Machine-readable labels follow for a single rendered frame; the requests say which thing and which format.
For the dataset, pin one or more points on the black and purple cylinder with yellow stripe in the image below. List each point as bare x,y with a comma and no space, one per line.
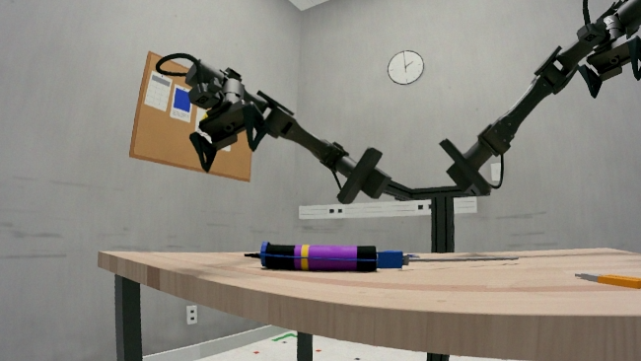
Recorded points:
341,252

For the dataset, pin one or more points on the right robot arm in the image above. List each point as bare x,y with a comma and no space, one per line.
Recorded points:
206,97

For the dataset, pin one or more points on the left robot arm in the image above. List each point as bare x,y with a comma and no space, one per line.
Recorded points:
499,134

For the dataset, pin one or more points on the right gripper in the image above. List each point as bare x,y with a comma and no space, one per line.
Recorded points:
229,109

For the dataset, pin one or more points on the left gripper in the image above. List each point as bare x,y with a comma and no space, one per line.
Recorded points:
615,42

